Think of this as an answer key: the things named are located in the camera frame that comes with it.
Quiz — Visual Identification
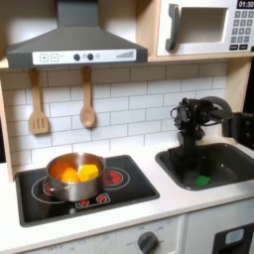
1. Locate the green toy block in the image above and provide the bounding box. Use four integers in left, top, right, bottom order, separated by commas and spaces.
194, 175, 212, 188

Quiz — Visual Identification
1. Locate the grey extractor hood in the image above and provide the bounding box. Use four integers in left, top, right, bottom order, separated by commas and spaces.
6, 0, 149, 69

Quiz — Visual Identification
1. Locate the white toy microwave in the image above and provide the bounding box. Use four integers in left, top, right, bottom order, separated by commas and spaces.
157, 0, 254, 58

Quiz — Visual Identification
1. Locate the steel pot with handles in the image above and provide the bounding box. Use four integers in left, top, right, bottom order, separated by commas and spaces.
45, 152, 107, 203

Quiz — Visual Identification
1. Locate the wooden spoon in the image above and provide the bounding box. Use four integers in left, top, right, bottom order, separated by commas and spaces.
78, 65, 97, 129

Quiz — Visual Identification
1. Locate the dark grey tap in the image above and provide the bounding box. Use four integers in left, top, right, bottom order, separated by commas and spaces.
197, 95, 234, 131

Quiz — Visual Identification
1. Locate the dark grey sink basin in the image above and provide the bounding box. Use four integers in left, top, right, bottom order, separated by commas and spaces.
155, 142, 254, 191

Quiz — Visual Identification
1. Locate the yellow toy block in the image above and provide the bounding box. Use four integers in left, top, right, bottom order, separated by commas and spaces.
77, 164, 100, 184

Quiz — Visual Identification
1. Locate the grey microwave door handle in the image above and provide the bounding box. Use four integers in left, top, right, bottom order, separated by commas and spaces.
165, 3, 182, 53

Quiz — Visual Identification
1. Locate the wooden slotted spatula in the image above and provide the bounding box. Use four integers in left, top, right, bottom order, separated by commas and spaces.
28, 67, 51, 135

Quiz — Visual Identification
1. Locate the grey oven control knob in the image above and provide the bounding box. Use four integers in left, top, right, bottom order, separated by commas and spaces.
137, 231, 160, 254

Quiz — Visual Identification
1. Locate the wooden kitchen frame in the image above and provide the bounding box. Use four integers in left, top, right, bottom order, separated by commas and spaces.
0, 0, 254, 184

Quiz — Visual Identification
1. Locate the black toy stove top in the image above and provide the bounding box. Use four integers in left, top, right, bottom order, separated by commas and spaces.
14, 154, 161, 228

